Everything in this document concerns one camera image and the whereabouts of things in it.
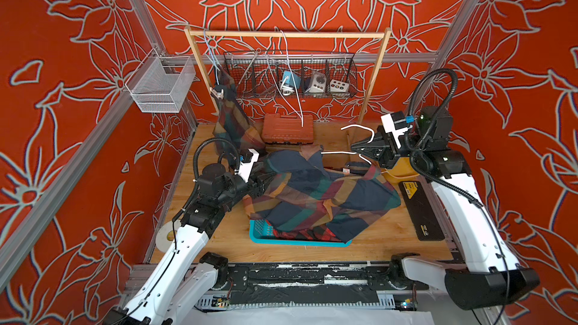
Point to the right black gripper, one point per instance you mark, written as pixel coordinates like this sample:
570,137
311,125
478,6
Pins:
384,150

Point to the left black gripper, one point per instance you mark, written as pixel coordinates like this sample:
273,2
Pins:
262,185

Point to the dark multicolour plaid shirt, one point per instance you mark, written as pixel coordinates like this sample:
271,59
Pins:
303,194

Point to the white wire hanger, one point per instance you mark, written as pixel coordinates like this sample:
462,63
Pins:
298,113

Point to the red black plaid shirt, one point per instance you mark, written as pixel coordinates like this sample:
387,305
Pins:
317,234

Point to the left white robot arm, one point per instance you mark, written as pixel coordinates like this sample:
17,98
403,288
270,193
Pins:
223,177

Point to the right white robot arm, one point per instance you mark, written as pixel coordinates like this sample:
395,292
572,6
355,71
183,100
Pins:
491,275

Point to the yellow plastic tray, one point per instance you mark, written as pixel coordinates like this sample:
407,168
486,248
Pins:
402,171

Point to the teal plastic basket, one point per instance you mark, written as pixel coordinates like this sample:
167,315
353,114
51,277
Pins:
261,232

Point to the red tool case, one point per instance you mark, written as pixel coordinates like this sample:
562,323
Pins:
287,129

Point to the dark plaid shirt left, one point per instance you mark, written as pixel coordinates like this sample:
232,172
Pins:
233,124

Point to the white button box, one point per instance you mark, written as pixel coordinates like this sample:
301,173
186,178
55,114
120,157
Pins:
338,87

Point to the black box with label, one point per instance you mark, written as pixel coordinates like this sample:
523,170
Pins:
420,212

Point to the white tape roll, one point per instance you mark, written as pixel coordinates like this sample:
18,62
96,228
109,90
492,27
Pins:
165,236

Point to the wooden clothes rack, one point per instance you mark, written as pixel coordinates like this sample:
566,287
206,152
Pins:
384,37

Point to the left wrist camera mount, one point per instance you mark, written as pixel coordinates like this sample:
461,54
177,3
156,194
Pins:
247,160

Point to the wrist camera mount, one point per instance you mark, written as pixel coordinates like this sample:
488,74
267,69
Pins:
247,160
397,124

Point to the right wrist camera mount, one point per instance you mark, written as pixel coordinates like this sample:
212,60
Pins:
397,124

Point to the white switch box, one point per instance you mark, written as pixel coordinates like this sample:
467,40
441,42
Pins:
317,83

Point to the teal box with cable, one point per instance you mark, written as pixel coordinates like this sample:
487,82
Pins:
290,83

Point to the black wire basket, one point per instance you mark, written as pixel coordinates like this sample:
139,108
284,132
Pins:
268,74

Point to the white wire basket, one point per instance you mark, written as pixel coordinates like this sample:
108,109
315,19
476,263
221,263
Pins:
160,84

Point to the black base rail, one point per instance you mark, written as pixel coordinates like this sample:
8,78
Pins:
325,283

